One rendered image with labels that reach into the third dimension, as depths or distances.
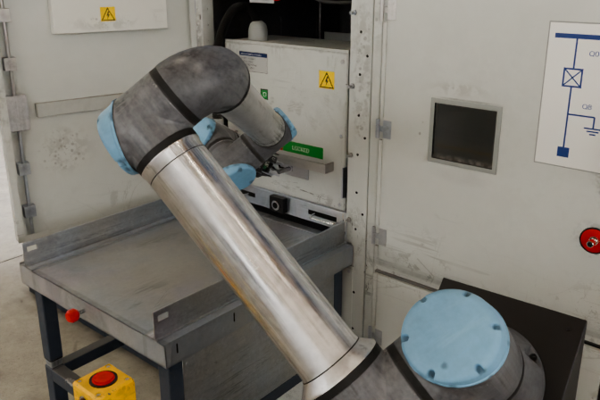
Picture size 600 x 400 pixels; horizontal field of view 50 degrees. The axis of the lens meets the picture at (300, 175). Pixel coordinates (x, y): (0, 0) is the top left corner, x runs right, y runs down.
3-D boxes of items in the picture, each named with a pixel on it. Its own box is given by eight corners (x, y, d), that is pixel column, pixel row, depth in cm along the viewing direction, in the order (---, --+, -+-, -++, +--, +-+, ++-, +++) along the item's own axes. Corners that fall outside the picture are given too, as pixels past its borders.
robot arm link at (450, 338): (544, 370, 102) (525, 337, 89) (460, 437, 103) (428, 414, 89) (482, 301, 112) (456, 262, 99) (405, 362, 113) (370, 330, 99)
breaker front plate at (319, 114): (342, 216, 190) (345, 53, 175) (228, 183, 219) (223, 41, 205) (345, 215, 191) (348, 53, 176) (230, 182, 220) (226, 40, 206)
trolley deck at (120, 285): (166, 369, 137) (164, 345, 135) (21, 282, 175) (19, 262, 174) (352, 263, 187) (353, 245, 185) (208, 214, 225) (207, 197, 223)
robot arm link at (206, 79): (202, 10, 103) (279, 105, 169) (142, 60, 103) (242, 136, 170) (245, 63, 101) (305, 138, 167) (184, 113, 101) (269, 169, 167)
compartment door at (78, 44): (12, 237, 193) (-25, -21, 171) (197, 194, 230) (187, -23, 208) (19, 244, 188) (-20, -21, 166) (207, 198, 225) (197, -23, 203)
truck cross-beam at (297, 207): (349, 233, 189) (349, 214, 187) (222, 194, 222) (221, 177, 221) (359, 228, 193) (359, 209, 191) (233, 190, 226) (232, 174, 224)
